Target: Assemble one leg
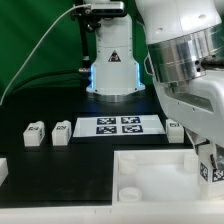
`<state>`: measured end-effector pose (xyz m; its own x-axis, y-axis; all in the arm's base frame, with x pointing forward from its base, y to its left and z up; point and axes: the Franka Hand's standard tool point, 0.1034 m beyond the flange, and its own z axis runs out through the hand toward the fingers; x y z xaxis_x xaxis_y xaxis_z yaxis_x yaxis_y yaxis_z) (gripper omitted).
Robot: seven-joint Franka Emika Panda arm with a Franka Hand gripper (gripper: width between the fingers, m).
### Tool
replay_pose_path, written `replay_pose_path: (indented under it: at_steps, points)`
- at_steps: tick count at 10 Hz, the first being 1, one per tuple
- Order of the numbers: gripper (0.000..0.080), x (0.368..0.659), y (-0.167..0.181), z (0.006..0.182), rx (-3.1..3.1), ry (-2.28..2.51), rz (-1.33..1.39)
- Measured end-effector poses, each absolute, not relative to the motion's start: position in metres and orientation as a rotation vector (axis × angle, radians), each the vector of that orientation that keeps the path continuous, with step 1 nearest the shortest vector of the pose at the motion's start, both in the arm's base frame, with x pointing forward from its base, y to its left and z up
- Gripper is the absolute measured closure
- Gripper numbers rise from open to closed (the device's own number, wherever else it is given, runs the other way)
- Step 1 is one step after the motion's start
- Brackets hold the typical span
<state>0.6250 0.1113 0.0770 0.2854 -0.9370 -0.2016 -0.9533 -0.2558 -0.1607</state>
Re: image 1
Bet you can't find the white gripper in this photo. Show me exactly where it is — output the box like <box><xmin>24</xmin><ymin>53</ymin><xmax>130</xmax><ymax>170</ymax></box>
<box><xmin>153</xmin><ymin>71</ymin><xmax>224</xmax><ymax>169</ymax></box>

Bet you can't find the white square tabletop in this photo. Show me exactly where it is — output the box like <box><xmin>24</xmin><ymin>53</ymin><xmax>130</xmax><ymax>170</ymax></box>
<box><xmin>112</xmin><ymin>149</ymin><xmax>217</xmax><ymax>204</ymax></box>

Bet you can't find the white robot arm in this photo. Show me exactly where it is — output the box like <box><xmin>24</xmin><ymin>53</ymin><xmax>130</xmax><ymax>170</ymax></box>
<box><xmin>135</xmin><ymin>0</ymin><xmax>224</xmax><ymax>170</ymax></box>

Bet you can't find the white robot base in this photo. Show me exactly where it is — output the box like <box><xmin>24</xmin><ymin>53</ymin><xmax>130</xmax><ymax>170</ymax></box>
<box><xmin>86</xmin><ymin>15</ymin><xmax>145</xmax><ymax>102</ymax></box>

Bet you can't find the white sheet with tags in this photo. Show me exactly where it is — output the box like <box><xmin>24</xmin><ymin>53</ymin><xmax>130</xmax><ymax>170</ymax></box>
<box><xmin>73</xmin><ymin>115</ymin><xmax>165</xmax><ymax>137</ymax></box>

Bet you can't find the black cable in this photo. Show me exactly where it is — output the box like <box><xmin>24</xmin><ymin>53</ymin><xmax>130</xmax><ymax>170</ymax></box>
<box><xmin>9</xmin><ymin>69</ymin><xmax>93</xmax><ymax>96</ymax></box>

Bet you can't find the black camera stand pole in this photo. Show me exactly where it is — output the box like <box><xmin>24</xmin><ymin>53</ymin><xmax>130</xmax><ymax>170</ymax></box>
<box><xmin>78</xmin><ymin>17</ymin><xmax>91</xmax><ymax>68</ymax></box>

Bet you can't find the black camera on stand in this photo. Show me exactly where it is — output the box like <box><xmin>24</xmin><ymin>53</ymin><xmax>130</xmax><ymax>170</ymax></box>
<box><xmin>72</xmin><ymin>1</ymin><xmax>125</xmax><ymax>17</ymax></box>

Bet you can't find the white cable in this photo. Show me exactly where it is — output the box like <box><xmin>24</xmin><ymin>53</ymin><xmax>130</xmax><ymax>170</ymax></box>
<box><xmin>0</xmin><ymin>3</ymin><xmax>93</xmax><ymax>106</ymax></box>

